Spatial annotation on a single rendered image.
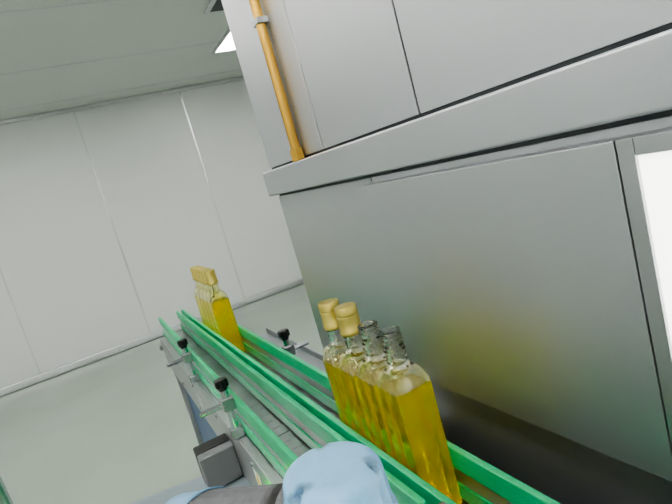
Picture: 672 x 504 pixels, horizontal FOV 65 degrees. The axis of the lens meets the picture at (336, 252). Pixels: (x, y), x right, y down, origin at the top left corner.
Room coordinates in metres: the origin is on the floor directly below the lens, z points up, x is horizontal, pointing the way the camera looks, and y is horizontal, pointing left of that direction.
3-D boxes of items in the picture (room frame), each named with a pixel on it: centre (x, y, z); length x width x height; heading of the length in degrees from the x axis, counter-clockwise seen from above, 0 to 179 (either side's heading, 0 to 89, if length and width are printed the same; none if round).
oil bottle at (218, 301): (1.60, 0.39, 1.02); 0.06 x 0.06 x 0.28; 24
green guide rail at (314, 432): (1.35, 0.34, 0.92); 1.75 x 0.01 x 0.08; 24
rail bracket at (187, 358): (1.44, 0.51, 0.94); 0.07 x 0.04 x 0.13; 114
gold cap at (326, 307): (0.81, 0.03, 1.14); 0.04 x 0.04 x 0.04
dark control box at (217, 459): (1.12, 0.39, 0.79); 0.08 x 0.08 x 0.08; 24
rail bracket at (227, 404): (1.03, 0.32, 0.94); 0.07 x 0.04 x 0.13; 114
